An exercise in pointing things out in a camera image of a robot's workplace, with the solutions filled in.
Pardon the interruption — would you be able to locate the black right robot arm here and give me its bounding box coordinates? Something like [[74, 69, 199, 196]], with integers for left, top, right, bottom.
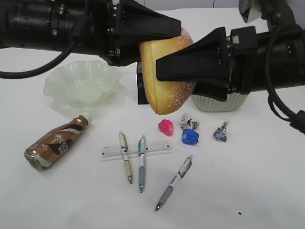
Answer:
[[156, 0, 305, 102]]

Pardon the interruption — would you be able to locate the transparent plastic ruler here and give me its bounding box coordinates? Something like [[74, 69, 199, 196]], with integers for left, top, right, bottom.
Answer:
[[101, 141, 171, 158]]

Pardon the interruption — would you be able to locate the green barrel pen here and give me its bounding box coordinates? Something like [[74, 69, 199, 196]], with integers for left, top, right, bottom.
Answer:
[[119, 131, 133, 184]]

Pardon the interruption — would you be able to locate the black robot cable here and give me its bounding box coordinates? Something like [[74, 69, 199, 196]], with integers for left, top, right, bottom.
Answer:
[[0, 40, 79, 80], [265, 14, 305, 139]]

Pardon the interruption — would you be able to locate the blue paper piece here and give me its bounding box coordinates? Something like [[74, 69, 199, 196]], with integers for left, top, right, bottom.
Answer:
[[213, 121, 230, 142]]

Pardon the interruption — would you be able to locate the crumpled white paper piece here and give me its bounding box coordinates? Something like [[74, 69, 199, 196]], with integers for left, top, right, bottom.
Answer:
[[179, 113, 200, 130]]

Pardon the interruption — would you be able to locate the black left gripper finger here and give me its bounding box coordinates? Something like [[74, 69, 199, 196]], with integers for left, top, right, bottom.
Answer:
[[104, 42, 141, 66], [115, 0, 181, 44]]

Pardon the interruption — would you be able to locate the grey grip white pen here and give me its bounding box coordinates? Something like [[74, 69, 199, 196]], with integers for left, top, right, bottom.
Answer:
[[155, 155, 193, 212]]

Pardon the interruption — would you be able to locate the brown Nescafe coffee bottle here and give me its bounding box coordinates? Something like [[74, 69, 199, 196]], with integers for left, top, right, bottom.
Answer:
[[24, 112, 93, 171]]

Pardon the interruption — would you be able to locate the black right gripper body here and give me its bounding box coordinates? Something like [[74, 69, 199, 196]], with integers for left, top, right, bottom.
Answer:
[[226, 26, 258, 95]]

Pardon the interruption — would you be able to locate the sugared bread roll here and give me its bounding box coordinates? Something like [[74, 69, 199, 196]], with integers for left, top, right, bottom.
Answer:
[[139, 28, 196, 115]]

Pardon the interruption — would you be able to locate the pink pencil sharpener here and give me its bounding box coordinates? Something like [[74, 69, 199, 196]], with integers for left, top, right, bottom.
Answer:
[[158, 119, 173, 136]]

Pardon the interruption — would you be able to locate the blue pencil sharpener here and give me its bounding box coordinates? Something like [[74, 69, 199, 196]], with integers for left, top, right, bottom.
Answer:
[[181, 129, 199, 146]]

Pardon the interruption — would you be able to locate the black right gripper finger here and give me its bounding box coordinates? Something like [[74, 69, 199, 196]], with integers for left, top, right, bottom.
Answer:
[[193, 82, 227, 102], [156, 27, 229, 83]]

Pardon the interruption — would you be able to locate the blue barrel pen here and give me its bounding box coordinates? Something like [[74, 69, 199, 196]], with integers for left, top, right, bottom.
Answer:
[[138, 135, 146, 193]]

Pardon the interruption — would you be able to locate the black mesh pen holder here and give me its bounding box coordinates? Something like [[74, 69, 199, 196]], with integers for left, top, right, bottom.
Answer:
[[136, 62, 149, 105]]

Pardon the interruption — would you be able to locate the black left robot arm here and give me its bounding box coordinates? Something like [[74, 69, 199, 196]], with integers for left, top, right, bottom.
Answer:
[[0, 0, 181, 66]]

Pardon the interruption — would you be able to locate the green woven plastic basket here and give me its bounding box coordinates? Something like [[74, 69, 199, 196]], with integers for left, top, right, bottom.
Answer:
[[192, 93, 248, 112]]

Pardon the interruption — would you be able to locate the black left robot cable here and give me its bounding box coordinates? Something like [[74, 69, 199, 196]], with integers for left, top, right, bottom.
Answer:
[[0, 40, 79, 80]]

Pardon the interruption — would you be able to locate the pale green wavy glass plate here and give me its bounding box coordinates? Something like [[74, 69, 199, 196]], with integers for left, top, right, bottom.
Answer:
[[43, 60, 122, 108]]

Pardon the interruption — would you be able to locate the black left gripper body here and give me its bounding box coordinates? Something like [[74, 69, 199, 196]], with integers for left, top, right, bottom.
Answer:
[[85, 0, 121, 62]]

